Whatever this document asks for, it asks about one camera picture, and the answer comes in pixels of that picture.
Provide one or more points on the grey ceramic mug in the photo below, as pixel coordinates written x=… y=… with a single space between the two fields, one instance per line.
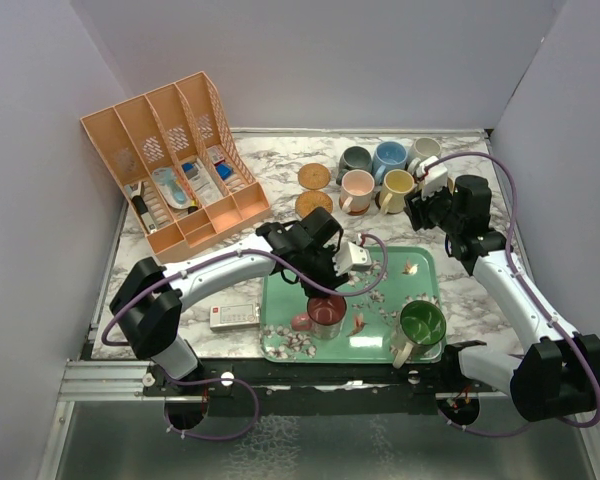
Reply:
x=354 y=158

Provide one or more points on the light wooden coaster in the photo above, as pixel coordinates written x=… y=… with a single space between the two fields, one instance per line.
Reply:
x=358 y=212

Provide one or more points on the white red small box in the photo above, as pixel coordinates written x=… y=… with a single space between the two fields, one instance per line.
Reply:
x=216 y=154

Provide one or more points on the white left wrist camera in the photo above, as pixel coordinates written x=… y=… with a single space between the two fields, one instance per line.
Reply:
x=351 y=257

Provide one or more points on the blue ceramic mug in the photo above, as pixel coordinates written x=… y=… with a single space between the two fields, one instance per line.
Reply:
x=388 y=156

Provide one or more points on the green floral mug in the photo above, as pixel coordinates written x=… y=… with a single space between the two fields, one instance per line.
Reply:
x=417 y=333

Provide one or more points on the pink ceramic mug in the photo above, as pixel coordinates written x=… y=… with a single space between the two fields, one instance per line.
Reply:
x=357 y=188

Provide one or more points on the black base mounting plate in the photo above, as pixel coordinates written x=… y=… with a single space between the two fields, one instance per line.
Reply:
x=237 y=387

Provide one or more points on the orange plastic file organizer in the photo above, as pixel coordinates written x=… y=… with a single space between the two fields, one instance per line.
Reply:
x=164 y=128

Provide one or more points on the red ceramic mug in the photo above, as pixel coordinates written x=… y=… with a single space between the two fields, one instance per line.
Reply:
x=323 y=317

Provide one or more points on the yellow ceramic mug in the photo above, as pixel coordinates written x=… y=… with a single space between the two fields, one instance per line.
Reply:
x=397 y=184

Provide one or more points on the green floral tray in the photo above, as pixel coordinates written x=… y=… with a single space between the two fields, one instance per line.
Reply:
x=364 y=334

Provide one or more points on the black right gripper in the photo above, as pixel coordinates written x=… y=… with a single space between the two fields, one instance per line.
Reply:
x=417 y=208

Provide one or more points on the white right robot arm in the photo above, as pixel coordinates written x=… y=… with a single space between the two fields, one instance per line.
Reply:
x=559 y=373

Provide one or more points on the light blue packaged tool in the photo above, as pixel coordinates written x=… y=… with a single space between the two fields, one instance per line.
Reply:
x=174 y=194

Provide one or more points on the cream ceramic mug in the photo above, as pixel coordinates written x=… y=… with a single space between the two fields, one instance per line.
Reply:
x=421 y=149

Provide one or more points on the white printed paper pack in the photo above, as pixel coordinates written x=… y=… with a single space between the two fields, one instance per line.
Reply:
x=197 y=176

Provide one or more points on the white small card box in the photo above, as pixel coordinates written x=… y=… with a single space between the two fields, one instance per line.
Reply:
x=229 y=317

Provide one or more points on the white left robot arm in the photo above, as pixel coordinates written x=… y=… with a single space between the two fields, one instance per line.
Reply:
x=149 y=304

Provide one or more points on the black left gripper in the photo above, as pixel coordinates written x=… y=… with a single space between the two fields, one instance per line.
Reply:
x=330 y=280

